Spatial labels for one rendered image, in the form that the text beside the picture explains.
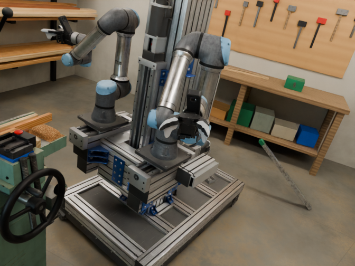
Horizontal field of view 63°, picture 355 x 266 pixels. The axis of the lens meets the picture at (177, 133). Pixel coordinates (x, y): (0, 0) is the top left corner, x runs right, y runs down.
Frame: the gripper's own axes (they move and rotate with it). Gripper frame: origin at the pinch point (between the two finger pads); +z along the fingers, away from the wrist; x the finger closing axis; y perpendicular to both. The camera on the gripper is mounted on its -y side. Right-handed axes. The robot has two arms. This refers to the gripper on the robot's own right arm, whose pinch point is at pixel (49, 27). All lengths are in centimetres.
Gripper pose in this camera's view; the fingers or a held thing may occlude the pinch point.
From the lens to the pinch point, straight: 219.1
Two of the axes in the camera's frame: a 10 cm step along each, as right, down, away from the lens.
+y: -1.3, 8.3, 5.4
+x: 4.1, -4.5, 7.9
